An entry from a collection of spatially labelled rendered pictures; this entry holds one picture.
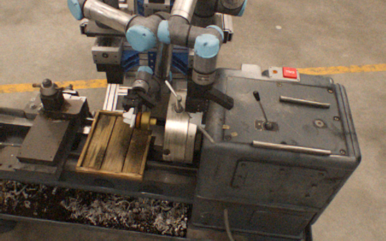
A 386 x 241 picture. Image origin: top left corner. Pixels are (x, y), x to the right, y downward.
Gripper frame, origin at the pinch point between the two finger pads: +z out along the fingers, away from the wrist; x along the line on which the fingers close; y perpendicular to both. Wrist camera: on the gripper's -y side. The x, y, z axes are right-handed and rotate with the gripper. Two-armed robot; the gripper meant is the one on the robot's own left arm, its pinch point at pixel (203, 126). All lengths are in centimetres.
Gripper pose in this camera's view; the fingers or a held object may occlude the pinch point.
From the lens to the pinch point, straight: 132.8
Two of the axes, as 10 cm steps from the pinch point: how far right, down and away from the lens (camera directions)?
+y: -9.9, -1.2, 0.2
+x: -0.9, 6.0, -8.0
